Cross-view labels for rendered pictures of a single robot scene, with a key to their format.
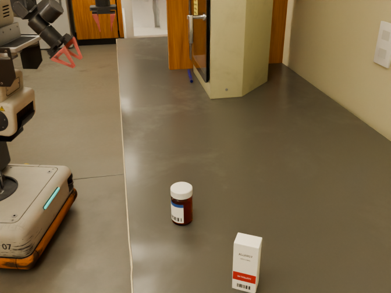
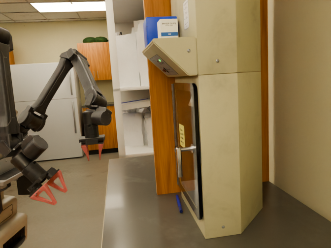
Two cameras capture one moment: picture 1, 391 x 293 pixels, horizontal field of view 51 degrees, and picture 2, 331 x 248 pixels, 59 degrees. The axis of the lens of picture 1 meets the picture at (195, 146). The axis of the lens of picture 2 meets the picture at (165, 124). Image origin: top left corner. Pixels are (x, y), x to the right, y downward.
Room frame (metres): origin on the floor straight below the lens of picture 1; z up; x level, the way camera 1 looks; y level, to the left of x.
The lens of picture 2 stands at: (0.49, 0.02, 1.41)
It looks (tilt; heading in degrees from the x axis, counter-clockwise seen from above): 9 degrees down; 1
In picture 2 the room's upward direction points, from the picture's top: 4 degrees counter-clockwise
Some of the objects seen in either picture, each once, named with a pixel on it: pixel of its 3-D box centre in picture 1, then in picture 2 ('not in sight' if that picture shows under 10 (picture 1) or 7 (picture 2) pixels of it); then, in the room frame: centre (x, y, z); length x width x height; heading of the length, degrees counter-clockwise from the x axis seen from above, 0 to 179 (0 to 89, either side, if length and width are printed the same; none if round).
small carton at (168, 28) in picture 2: not in sight; (167, 31); (1.37, 0.02, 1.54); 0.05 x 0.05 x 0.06; 11
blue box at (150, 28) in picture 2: not in sight; (160, 33); (1.51, 0.05, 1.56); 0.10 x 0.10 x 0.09; 10
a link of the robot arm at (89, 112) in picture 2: not in sight; (91, 117); (1.68, 0.35, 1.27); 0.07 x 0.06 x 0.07; 54
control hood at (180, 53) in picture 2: not in sight; (165, 61); (1.44, 0.03, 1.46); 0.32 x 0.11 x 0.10; 10
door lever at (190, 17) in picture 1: (195, 28); (184, 160); (1.33, 0.00, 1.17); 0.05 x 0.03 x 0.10; 100
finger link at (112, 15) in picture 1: (106, 19); (95, 149); (1.69, 0.35, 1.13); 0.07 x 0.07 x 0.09; 10
